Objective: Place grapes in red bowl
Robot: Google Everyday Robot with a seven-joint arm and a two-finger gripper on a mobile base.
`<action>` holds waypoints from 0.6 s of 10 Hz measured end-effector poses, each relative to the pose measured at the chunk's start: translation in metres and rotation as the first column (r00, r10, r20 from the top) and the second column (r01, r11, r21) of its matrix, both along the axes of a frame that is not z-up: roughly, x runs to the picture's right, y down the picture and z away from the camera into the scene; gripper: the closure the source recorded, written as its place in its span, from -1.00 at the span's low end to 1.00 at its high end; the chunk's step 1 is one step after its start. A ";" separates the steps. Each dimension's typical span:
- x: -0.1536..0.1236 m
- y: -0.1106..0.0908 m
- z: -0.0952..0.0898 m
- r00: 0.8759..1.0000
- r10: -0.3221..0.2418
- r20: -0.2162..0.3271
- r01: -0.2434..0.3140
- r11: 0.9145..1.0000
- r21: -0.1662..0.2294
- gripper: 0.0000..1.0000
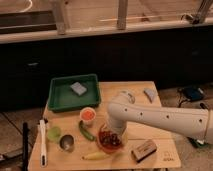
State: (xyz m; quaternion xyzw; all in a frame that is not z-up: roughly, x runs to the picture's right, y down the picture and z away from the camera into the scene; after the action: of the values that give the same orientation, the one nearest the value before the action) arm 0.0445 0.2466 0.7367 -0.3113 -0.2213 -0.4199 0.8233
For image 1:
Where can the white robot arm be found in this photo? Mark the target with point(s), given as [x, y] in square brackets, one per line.
[193, 123]

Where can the red bowl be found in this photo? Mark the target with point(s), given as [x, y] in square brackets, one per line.
[109, 141]

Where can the green grapes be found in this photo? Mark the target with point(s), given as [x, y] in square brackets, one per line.
[54, 134]

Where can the grey sponge block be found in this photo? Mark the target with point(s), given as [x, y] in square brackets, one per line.
[78, 88]

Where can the cup with orange contents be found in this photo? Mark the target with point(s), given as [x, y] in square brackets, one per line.
[88, 115]

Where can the green plastic tray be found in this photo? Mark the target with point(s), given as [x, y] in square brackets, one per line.
[62, 98]

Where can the grey wedge object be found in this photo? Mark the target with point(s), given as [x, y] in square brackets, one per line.
[151, 94]

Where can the green chili pepper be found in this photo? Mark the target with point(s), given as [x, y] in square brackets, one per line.
[85, 132]

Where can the small metal cup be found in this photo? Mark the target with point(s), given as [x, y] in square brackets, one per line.
[66, 143]

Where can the yellow banana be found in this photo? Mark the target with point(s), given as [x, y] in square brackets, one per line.
[96, 156]

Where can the wooden block eraser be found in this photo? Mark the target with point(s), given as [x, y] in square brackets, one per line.
[144, 150]

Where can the blue device on floor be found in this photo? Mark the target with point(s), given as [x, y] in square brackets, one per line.
[192, 93]

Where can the black pole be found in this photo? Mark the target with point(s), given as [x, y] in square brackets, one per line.
[25, 147]

